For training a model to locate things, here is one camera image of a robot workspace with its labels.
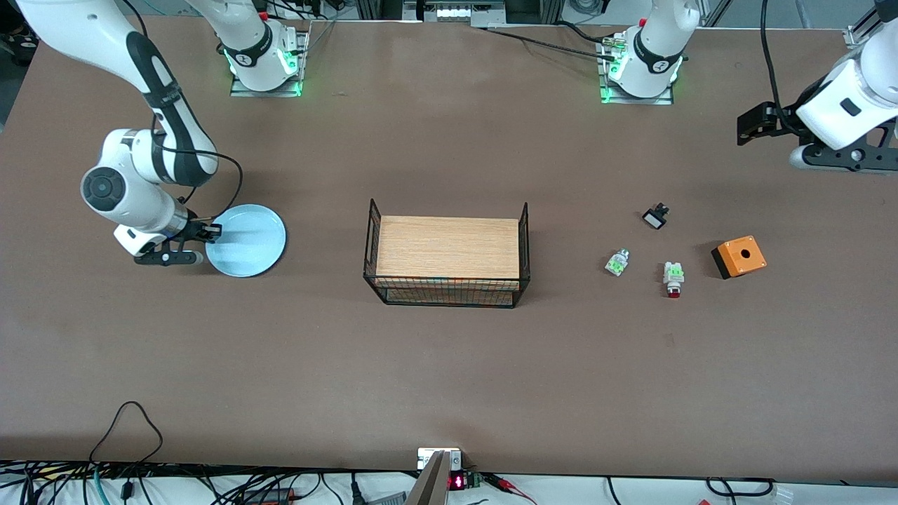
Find light blue plate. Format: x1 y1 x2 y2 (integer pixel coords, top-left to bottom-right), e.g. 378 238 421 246
205 204 287 278

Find orange button box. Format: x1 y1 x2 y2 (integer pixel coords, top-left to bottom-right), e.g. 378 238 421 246
711 236 768 280

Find aluminium extrusion bar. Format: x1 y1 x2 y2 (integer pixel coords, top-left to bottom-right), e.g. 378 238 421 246
845 7 886 50

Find black power adapter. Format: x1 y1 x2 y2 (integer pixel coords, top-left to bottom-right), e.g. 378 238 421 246
242 487 295 505

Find red clip leads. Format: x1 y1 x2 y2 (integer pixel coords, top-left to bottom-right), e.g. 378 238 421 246
483 473 537 505

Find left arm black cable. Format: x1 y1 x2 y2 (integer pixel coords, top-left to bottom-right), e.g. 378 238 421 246
760 0 804 137

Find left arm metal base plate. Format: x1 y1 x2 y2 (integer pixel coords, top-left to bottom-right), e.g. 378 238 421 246
596 32 676 106

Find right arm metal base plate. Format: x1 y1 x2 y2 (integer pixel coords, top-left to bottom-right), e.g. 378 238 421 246
230 29 311 97

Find black looped cable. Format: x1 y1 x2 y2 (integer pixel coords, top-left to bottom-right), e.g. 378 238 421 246
89 401 163 465

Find black cable to base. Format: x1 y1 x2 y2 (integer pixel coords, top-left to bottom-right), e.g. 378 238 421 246
484 21 618 60

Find black cable bundle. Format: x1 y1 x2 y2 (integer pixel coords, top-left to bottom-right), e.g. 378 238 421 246
0 459 415 505

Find black wire rack wooden shelf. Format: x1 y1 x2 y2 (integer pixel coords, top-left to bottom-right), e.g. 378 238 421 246
363 198 530 309

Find silver mounting bracket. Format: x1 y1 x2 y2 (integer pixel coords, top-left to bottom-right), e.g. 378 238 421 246
417 447 462 471

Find metal frame structure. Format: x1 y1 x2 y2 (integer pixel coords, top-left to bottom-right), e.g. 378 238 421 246
354 0 562 29

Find grey camera mount beam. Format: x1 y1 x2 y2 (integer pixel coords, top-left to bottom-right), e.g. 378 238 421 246
405 451 450 505

